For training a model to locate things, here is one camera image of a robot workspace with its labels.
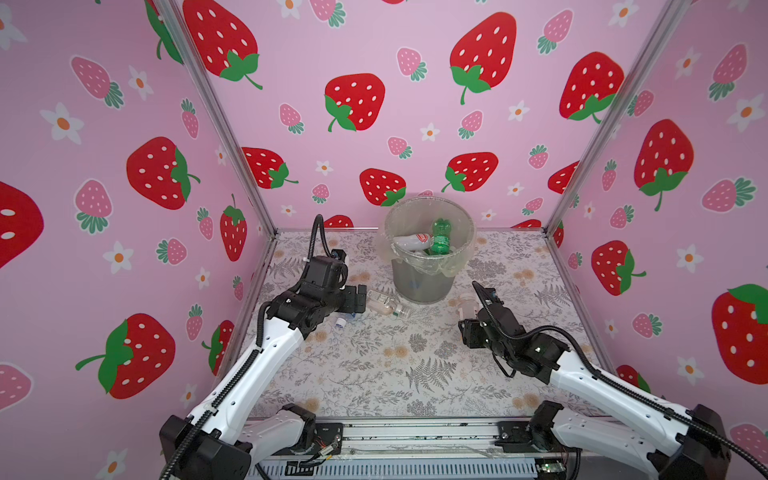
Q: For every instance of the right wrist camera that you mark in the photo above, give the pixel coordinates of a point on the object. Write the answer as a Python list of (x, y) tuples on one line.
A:
[(467, 310)]

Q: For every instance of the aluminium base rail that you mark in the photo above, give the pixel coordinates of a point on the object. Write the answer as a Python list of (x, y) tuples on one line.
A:
[(414, 447)]

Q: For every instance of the white bottle red cap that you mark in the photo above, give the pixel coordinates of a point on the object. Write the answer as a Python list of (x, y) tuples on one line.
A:
[(414, 242)]

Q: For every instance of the grey mesh waste bin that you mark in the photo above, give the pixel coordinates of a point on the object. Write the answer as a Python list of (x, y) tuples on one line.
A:
[(417, 287)]

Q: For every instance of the clear bottle white green label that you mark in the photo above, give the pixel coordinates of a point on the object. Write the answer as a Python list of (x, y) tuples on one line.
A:
[(387, 305)]

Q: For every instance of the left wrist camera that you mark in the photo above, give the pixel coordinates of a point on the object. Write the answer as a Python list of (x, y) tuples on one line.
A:
[(325, 272)]

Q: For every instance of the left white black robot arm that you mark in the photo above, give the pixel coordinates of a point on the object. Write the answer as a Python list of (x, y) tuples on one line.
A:
[(240, 384)]

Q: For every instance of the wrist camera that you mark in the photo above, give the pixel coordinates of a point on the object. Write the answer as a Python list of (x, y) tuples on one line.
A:
[(325, 272), (467, 310)]

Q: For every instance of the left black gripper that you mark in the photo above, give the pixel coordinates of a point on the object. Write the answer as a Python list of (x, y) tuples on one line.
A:
[(349, 293)]

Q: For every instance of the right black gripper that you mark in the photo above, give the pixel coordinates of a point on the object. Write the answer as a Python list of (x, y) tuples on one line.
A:
[(468, 333)]

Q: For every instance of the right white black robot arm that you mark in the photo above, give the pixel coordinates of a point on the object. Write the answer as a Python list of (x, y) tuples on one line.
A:
[(663, 439)]

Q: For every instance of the Pocari Sweat bottle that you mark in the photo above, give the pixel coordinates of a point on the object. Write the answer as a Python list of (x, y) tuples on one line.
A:
[(343, 320)]

